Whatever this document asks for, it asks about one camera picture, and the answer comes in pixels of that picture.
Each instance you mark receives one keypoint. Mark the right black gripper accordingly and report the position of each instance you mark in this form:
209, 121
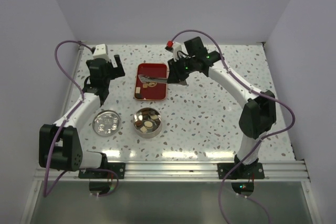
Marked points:
175, 75

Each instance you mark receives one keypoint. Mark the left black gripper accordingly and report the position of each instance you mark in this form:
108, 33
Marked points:
119, 70

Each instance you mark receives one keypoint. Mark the metal tongs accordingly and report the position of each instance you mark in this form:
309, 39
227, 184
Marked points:
147, 79

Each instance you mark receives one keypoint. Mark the white oval chocolate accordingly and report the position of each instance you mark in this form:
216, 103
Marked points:
154, 117
148, 124

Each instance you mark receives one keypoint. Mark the round metal tin lid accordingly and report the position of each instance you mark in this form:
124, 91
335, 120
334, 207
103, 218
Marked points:
106, 123

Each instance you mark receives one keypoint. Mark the brown cup chocolate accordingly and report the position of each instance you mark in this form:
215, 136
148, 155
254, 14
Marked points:
138, 123

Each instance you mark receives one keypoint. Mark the white cube chocolate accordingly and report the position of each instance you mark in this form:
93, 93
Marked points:
143, 129

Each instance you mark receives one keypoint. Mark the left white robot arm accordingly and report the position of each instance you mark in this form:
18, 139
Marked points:
60, 146

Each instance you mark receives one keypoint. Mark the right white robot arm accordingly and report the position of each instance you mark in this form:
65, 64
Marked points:
258, 114

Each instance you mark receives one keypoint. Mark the white rectangular chocolate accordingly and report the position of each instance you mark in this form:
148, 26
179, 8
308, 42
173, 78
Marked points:
137, 90

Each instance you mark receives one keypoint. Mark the dark oval chocolate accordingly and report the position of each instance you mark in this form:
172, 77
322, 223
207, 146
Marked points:
138, 96

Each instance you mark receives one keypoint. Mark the red rectangular tray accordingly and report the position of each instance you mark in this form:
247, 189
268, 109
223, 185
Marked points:
151, 91

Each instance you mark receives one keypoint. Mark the round metal tin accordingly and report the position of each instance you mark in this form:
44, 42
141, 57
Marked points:
150, 133

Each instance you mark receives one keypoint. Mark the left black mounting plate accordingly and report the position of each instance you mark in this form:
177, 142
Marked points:
110, 170

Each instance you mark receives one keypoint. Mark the black mounting plate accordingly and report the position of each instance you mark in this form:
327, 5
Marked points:
110, 170
252, 171

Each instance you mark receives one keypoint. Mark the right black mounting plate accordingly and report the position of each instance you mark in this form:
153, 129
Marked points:
252, 171

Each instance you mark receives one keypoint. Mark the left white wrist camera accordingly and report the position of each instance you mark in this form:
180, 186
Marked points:
101, 51

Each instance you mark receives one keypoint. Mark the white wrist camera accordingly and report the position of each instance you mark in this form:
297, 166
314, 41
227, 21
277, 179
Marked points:
101, 51
177, 51

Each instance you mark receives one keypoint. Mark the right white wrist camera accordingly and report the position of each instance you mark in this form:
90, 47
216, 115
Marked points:
177, 51

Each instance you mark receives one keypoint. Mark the aluminium front rail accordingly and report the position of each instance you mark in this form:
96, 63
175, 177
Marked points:
209, 171

